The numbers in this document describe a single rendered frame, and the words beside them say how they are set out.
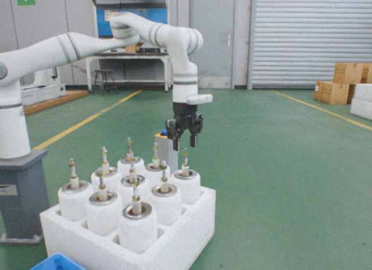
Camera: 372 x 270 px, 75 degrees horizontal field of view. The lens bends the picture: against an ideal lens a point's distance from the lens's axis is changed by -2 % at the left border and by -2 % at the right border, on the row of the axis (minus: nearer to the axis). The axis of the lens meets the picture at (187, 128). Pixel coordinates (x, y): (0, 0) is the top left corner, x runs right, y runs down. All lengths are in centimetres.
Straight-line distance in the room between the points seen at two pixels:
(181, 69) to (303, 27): 550
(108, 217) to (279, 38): 555
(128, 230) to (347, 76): 394
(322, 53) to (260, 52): 137
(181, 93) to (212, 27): 505
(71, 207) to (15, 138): 30
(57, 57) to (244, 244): 87
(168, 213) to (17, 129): 55
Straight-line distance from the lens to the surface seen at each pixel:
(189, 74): 71
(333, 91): 419
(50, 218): 83
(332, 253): 102
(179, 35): 69
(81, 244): 75
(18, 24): 691
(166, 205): 70
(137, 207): 64
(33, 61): 90
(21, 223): 104
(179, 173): 82
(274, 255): 94
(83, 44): 91
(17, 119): 94
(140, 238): 64
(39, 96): 384
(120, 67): 592
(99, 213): 70
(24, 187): 98
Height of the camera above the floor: 61
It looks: 15 degrees down
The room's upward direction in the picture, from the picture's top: straight up
